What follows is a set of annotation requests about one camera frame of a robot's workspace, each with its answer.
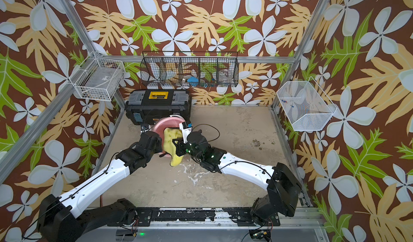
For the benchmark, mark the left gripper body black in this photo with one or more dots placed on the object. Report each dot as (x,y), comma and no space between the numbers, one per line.
(158,149)

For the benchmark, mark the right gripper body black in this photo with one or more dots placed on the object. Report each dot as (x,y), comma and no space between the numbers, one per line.
(185,149)

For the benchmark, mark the pink plastic bucket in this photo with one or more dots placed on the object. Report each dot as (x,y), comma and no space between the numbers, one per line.
(173,122)

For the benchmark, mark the yellow microfiber cloth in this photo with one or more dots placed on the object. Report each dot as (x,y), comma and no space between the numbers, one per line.
(169,147)

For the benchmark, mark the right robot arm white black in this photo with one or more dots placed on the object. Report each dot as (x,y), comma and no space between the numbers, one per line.
(282,187)

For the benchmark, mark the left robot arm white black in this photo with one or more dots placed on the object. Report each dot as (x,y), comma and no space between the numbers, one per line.
(67,217)

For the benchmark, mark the black plastic toolbox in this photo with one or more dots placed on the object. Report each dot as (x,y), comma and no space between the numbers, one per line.
(149,106)

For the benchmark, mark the blue object in black basket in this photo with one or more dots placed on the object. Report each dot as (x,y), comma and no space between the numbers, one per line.
(193,81)

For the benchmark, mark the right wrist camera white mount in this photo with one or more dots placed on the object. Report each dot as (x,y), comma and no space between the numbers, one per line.
(186,129)

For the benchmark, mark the black wire basket back wall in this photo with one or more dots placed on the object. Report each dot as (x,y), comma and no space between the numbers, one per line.
(171,71)

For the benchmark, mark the white wire basket left wall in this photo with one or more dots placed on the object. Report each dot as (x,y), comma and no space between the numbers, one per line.
(98,78)

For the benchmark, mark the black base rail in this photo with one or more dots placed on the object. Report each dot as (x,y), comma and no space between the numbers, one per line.
(239,216)

